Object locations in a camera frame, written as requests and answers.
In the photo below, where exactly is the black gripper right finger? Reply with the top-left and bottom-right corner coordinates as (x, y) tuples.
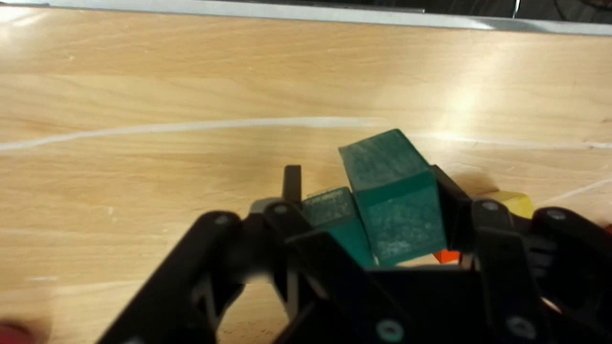
(381, 165), (612, 344)

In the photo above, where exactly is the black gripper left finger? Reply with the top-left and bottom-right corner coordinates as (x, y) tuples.
(98, 165), (385, 344)

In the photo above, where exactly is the yellow wooden block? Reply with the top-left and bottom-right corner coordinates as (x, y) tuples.
(486, 190), (536, 222)

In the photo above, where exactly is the orange wooden block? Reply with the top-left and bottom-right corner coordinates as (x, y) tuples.
(433, 249), (463, 266)

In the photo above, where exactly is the large green wooden block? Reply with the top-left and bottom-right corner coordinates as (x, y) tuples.
(337, 128), (450, 268)

